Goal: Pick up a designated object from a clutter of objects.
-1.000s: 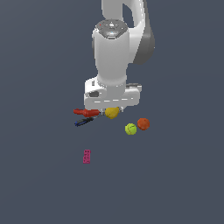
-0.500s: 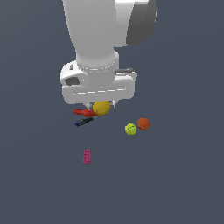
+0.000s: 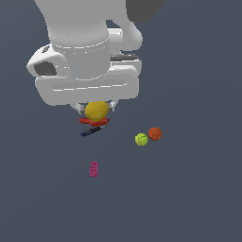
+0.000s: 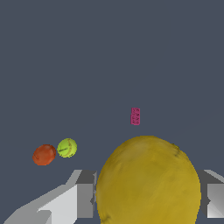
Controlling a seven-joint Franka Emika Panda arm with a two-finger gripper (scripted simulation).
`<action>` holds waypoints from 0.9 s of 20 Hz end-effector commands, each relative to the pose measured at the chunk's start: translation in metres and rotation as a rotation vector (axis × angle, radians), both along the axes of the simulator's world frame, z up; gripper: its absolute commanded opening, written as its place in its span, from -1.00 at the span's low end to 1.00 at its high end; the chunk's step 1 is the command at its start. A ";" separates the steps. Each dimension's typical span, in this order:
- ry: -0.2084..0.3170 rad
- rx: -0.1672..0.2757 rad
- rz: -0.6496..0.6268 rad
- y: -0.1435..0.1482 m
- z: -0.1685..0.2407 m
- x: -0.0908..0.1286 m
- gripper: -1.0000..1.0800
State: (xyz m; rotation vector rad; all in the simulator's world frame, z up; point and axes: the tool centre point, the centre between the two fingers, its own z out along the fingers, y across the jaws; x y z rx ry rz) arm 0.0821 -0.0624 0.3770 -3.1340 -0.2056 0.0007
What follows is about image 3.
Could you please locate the pink toy brick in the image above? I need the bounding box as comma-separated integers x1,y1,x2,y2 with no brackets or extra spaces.
89,161,99,178

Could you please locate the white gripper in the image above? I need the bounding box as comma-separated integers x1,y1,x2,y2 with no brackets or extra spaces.
26,43,143,115

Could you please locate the red flat object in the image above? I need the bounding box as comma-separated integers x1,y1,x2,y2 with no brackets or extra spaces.
78,116,111,128

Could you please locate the yellow-green tennis ball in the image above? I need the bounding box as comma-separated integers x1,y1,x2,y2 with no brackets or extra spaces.
134,132,149,147

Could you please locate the orange fruit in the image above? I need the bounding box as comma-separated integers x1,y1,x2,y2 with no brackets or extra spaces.
147,127,163,142

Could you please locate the yellow ball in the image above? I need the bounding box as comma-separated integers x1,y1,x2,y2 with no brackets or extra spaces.
84,100,110,123

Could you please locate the blue marker pen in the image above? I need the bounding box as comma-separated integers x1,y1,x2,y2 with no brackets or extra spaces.
79,126,102,137

